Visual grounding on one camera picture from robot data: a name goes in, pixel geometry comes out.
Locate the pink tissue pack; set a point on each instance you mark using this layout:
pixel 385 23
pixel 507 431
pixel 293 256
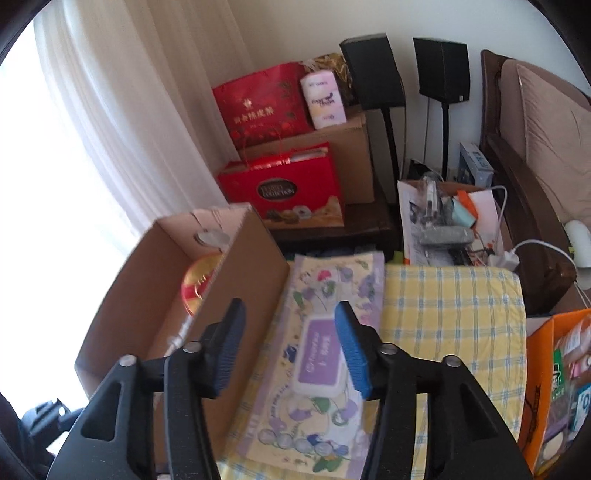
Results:
pixel 321 92

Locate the red tea gift bag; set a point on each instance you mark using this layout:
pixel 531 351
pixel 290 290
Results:
pixel 264 106

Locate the white fluffy duster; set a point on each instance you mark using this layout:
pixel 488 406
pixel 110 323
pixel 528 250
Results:
pixel 178 339

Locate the left black speaker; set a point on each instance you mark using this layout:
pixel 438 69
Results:
pixel 376 79

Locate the black speaker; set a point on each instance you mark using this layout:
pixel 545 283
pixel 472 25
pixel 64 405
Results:
pixel 443 70
pixel 376 79

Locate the red cookie gift box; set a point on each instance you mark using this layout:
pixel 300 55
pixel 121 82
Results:
pixel 295 189

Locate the cluttered open box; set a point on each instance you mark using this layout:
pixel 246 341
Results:
pixel 447 223

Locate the red round tin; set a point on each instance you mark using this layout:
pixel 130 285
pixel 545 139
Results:
pixel 196 280

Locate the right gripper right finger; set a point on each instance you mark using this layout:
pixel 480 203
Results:
pixel 360 345

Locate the brown sofa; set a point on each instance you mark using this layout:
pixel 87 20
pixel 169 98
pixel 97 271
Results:
pixel 536 135

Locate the wet wipes pack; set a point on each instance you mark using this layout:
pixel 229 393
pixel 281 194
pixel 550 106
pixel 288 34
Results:
pixel 301 416

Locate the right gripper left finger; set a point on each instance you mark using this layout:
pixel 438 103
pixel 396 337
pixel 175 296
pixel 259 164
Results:
pixel 221 347

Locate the orange cardboard box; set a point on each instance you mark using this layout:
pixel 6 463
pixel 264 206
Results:
pixel 540 373

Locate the green Darlie toothpaste box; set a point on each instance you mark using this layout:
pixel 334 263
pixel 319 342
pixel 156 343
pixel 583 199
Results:
pixel 561 390

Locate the white charger with cable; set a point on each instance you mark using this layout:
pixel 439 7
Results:
pixel 509 259

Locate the brown cardboard box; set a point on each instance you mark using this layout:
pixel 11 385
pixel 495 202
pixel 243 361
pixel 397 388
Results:
pixel 350 147

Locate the right black speaker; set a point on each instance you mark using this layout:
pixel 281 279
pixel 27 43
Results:
pixel 443 70

